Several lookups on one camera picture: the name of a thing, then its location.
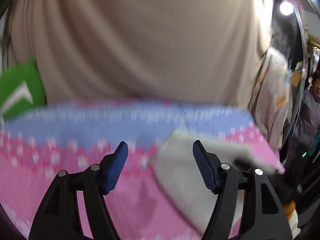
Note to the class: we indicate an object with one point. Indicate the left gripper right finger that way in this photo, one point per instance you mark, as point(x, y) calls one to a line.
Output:
point(263, 216)

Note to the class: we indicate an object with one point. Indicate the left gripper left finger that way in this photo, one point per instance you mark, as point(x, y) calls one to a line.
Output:
point(58, 214)

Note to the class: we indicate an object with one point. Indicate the white knitted sweater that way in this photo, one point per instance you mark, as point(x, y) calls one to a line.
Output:
point(177, 172)

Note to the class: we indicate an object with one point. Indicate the pink blue floral bedsheet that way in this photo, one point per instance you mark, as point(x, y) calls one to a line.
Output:
point(38, 144)

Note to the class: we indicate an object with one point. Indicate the person in grey jacket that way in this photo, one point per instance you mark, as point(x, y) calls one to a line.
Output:
point(308, 120)

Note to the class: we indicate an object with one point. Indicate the green pillow with white chevron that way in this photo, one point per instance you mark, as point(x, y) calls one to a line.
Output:
point(21, 90)

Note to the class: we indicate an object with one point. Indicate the beige curtain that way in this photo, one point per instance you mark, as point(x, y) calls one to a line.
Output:
point(207, 51)

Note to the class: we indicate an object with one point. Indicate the ceiling lamp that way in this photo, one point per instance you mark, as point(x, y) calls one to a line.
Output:
point(286, 8)

